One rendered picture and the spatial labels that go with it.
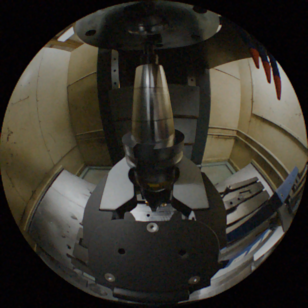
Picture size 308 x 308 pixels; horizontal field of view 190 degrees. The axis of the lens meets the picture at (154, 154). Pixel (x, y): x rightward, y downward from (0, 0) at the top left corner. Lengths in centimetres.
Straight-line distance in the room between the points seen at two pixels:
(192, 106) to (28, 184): 131
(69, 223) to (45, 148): 69
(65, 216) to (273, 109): 190
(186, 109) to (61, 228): 117
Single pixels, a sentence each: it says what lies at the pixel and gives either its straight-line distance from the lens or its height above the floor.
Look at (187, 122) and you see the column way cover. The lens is 57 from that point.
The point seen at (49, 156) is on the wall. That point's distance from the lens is 113.
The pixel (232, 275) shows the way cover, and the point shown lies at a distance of 78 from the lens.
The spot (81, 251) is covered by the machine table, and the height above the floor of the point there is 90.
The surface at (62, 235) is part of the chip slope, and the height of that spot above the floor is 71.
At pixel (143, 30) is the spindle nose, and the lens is 16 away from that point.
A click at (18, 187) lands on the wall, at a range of 103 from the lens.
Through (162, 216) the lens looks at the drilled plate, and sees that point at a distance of 37.
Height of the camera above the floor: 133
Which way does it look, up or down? 31 degrees down
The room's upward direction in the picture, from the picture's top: 3 degrees counter-clockwise
